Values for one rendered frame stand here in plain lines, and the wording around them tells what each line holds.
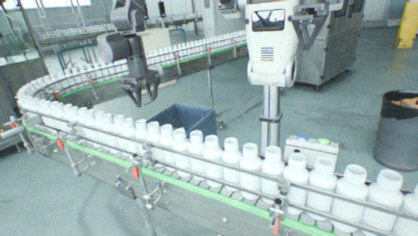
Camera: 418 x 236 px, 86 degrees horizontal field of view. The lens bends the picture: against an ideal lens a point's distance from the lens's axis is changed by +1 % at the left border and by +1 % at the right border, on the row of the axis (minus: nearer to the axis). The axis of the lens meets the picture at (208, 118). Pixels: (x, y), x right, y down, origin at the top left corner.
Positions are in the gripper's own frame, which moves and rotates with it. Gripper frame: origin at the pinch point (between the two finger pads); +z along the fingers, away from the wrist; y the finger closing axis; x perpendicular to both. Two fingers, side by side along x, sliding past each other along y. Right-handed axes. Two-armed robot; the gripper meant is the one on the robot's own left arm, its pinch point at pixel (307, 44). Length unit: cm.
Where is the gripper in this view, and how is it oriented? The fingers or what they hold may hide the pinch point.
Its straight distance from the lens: 64.4
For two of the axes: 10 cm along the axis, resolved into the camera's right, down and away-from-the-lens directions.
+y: 5.0, -4.3, 7.5
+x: -8.6, -1.5, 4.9
